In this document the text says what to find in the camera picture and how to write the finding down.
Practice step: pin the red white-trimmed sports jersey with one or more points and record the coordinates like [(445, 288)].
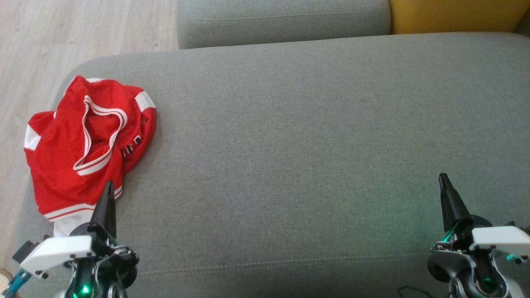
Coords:
[(62, 165)]

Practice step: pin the cream perforated laundry basket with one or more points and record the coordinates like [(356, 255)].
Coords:
[(4, 279)]

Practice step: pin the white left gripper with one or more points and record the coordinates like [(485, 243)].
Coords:
[(58, 250)]

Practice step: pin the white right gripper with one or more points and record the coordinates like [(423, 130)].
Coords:
[(501, 240)]

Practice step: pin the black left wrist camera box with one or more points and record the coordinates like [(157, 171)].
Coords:
[(25, 251)]

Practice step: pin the wide yellow sofa backrest cushion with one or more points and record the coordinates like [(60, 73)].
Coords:
[(451, 14)]

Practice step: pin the grey sofa seat cushion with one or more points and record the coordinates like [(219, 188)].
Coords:
[(281, 20)]

